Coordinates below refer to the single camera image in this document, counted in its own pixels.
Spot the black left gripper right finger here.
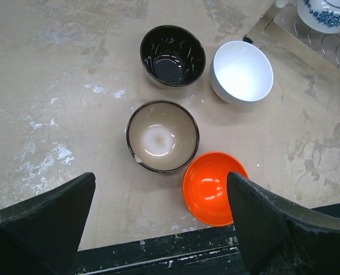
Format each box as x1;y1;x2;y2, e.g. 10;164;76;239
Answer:
227;172;340;274

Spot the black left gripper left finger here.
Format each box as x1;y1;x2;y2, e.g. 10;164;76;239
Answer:
0;172;96;274

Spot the blue floral white bowl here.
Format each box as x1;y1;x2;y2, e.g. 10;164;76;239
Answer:
297;0;340;34

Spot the stainless steel dish rack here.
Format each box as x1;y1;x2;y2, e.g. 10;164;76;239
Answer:
243;1;340;86

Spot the orange bowl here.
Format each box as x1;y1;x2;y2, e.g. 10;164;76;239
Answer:
183;151;248;227

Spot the beige bowl with dark rim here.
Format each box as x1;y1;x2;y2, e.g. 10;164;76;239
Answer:
125;100;200;173

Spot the black glossy bowl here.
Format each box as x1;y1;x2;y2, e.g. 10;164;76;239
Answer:
140;25;206;89

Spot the black table edge rail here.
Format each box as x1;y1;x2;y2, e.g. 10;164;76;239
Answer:
74;200;340;275

